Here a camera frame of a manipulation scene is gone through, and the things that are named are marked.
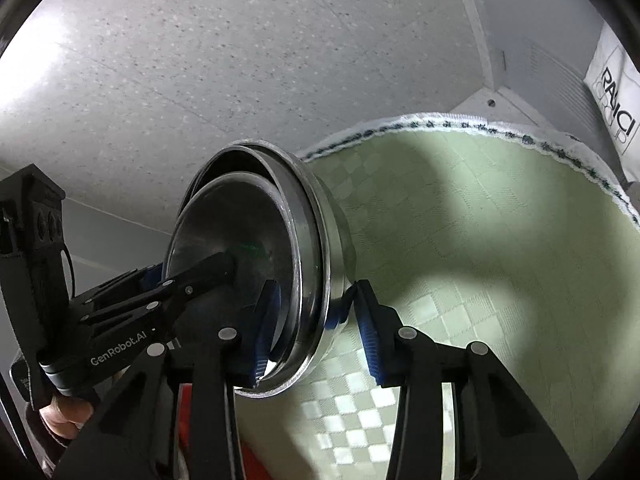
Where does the grey door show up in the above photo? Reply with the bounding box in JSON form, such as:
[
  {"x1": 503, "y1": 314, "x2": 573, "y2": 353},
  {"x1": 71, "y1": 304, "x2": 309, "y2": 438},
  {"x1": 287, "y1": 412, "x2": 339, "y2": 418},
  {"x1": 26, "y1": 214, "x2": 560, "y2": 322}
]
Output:
[{"x1": 456, "y1": 0, "x2": 616, "y2": 131}]

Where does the white tote bag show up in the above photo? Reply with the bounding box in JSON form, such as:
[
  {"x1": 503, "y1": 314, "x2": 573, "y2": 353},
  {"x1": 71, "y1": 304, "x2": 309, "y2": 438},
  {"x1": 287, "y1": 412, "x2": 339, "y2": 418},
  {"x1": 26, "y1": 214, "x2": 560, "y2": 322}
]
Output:
[{"x1": 584, "y1": 22, "x2": 640, "y2": 182}]

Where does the red plastic square basin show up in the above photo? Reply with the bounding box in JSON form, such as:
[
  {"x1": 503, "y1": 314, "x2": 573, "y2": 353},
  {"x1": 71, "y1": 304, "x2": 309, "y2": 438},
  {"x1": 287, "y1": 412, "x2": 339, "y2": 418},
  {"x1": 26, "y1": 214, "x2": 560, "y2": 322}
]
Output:
[{"x1": 178, "y1": 384, "x2": 272, "y2": 480}]

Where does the medium steel bowl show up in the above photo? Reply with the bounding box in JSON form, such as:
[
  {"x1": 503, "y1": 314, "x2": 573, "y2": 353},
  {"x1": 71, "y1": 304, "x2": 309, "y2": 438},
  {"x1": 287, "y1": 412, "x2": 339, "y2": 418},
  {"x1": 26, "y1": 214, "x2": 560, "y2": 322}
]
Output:
[{"x1": 188, "y1": 136, "x2": 357, "y2": 400}]

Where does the small steel bowl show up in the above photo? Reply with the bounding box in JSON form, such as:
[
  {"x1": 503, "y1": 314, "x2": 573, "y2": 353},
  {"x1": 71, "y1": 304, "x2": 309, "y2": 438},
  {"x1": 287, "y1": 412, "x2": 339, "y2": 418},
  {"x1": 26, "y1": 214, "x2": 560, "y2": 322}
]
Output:
[
  {"x1": 164, "y1": 172, "x2": 298, "y2": 361},
  {"x1": 178, "y1": 144, "x2": 294, "y2": 226}
]

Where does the green checkered tablecloth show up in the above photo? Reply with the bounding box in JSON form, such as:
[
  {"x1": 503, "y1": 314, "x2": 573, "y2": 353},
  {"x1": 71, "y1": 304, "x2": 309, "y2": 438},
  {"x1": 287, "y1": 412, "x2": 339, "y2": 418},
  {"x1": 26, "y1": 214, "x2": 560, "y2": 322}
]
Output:
[{"x1": 234, "y1": 110, "x2": 640, "y2": 480}]

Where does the person's left hand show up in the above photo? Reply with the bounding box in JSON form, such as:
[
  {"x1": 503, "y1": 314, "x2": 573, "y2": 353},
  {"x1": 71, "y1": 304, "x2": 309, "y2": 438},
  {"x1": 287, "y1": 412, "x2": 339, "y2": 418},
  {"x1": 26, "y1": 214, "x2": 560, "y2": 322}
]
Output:
[{"x1": 39, "y1": 396, "x2": 94, "y2": 440}]

